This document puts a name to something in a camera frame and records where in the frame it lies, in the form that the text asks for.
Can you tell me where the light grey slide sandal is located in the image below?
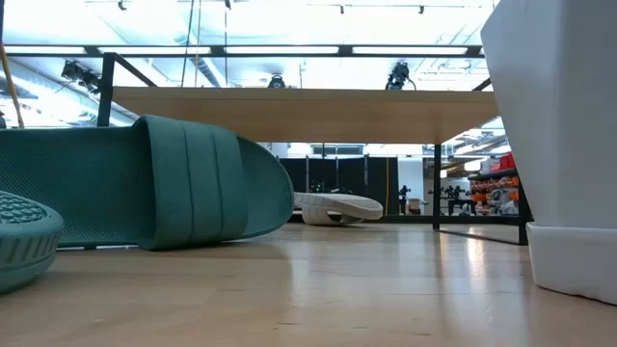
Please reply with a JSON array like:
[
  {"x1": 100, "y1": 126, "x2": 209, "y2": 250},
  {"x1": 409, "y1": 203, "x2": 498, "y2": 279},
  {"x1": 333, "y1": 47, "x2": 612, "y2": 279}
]
[{"x1": 293, "y1": 191, "x2": 385, "y2": 227}]

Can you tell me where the green rubber slide sandal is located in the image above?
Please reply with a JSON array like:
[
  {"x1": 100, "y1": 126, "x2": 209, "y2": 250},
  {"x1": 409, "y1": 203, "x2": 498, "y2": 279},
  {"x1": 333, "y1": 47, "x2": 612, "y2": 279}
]
[
  {"x1": 0, "y1": 114, "x2": 296, "y2": 252},
  {"x1": 0, "y1": 190, "x2": 66, "y2": 295}
]

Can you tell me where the black partition screen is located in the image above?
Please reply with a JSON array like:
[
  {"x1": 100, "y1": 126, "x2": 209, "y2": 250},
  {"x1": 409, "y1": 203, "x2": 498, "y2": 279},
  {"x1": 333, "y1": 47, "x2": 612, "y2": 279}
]
[{"x1": 279, "y1": 156, "x2": 400, "y2": 217}]

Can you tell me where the storage rack with bins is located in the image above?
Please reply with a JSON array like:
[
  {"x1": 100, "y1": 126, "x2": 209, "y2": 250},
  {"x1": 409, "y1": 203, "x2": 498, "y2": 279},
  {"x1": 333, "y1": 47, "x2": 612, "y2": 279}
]
[{"x1": 468, "y1": 152, "x2": 525, "y2": 216}]

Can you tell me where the white hexagonal plant pot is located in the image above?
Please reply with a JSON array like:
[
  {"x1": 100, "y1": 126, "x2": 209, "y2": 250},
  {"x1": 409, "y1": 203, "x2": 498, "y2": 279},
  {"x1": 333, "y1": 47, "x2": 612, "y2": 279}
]
[{"x1": 480, "y1": 0, "x2": 617, "y2": 307}]

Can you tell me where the wooden shelf with black frame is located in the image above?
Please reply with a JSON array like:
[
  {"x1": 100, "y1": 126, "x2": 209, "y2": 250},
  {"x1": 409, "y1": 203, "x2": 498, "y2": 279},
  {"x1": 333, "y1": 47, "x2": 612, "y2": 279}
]
[{"x1": 94, "y1": 51, "x2": 531, "y2": 247}]

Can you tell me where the yellow cable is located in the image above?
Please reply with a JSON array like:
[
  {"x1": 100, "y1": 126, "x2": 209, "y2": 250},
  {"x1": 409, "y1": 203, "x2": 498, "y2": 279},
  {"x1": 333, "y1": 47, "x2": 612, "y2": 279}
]
[{"x1": 0, "y1": 41, "x2": 26, "y2": 129}]

